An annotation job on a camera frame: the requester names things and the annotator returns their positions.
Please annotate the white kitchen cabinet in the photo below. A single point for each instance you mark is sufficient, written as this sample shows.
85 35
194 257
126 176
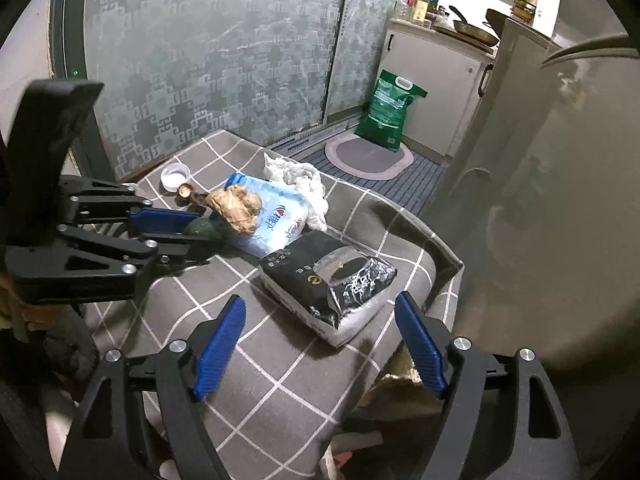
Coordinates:
430 80

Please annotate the frying pan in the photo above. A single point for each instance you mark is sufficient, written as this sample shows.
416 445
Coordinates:
467 32

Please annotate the black tissue packet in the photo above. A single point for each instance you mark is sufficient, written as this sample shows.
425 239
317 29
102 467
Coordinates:
320 270

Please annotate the brown paper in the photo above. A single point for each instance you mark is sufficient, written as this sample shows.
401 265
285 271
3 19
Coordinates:
235 207
395 390

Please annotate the dark wok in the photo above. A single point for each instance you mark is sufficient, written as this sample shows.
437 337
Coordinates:
500 16

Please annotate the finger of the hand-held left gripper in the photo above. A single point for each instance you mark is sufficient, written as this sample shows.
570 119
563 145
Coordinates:
160 219
100 255

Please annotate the striped blue floor mat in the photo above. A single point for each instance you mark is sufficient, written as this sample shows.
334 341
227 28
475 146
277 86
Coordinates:
425 182

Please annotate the grey refrigerator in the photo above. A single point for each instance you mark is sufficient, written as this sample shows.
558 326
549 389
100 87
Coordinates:
510 110

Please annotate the frosted patterned glass door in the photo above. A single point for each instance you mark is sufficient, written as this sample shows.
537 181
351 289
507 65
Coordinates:
215 60
370 35

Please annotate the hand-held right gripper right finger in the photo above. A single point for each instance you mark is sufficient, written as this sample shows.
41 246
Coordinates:
420 345

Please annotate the white bottle cap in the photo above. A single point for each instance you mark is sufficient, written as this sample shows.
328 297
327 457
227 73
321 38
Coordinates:
175 176

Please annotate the green rice bag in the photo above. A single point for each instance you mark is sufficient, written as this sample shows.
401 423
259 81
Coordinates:
390 110

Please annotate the grey checked tablecloth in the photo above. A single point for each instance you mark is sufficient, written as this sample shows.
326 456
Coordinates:
260 410

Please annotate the brown nut shell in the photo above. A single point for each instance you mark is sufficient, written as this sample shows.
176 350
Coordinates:
184 192

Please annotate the blue tissue packet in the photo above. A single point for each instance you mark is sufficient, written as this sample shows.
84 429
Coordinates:
280 215

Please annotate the dark door frame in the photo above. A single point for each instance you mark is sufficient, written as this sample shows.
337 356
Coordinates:
67 20

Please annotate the row of condiment bottles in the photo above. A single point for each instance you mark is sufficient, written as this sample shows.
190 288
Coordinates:
420 7

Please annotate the white tissue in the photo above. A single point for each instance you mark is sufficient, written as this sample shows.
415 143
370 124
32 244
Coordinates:
300 177

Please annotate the small potted plant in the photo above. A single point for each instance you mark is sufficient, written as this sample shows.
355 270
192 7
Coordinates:
524 4

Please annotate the dark green avocado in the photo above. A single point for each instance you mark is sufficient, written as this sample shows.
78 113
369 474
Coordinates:
204 230

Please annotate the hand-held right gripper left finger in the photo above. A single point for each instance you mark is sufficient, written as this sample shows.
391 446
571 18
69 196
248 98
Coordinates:
220 345

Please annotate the oval grey floor mat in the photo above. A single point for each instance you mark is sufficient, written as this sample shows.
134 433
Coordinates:
367 157

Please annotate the person's left forearm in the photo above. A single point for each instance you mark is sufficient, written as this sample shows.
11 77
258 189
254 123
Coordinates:
12 305

